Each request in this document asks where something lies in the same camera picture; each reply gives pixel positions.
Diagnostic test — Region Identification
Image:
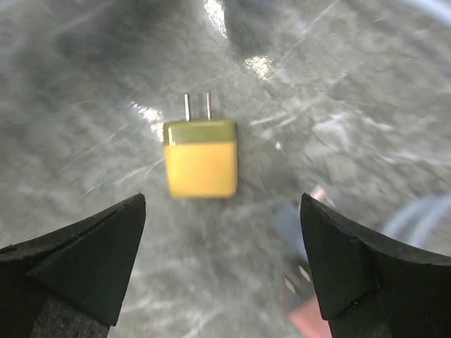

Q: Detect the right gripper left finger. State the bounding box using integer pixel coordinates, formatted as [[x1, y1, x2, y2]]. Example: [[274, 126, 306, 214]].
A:
[[1, 194, 146, 337]]

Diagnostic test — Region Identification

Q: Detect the pink charger plug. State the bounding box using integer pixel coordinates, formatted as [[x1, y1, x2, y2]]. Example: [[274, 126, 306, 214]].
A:
[[283, 262, 332, 338]]

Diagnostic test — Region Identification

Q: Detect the yellow charger plug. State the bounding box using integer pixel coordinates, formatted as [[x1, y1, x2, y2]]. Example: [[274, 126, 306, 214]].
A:
[[163, 92, 238, 199]]

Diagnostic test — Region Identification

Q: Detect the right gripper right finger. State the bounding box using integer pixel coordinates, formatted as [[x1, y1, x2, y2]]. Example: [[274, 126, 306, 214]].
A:
[[300, 194, 450, 337]]

